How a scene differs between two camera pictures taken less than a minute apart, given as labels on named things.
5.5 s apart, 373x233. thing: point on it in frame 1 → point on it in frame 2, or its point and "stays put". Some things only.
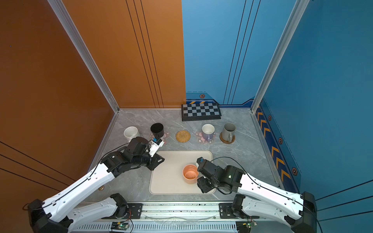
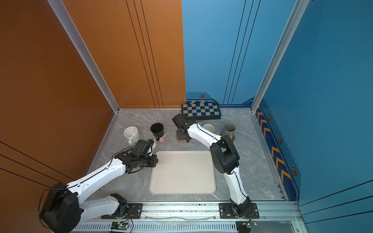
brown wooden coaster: x=225 y=141 stays put
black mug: x=158 y=130 stays put
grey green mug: x=228 y=131 stays put
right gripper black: x=200 y=182 → x=179 y=137
